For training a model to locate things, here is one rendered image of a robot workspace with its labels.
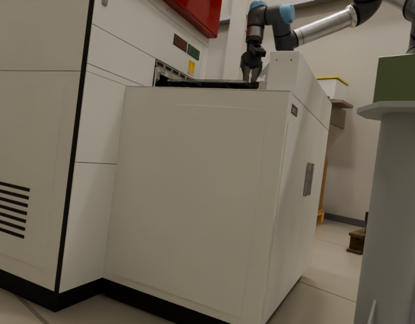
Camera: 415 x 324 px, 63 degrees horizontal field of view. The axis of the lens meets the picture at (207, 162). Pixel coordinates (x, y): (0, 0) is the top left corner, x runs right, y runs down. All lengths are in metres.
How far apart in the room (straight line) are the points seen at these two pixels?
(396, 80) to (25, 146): 1.27
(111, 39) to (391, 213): 1.08
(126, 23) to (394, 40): 3.72
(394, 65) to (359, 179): 3.26
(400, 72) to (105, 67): 0.97
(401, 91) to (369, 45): 3.53
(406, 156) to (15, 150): 1.32
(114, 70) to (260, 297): 0.91
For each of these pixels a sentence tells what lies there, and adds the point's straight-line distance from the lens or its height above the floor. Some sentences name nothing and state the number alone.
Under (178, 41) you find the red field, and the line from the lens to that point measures 1.67.
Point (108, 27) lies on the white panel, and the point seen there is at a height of 0.99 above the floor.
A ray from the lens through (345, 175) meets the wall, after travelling 4.51.
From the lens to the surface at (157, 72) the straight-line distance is 1.50.
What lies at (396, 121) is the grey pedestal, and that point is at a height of 0.77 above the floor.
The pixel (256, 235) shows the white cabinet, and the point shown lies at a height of 0.37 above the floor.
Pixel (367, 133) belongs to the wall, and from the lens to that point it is 4.47.
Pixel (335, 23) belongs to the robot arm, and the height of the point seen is 1.22.
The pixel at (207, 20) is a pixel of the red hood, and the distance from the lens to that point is 1.83.
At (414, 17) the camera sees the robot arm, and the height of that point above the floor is 1.12.
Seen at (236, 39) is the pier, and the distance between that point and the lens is 5.59.
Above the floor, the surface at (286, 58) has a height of 0.93.
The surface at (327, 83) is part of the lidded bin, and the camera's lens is 4.19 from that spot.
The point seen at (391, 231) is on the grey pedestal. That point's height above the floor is 0.44.
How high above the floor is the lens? 0.59
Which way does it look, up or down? 1 degrees down
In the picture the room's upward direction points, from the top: 7 degrees clockwise
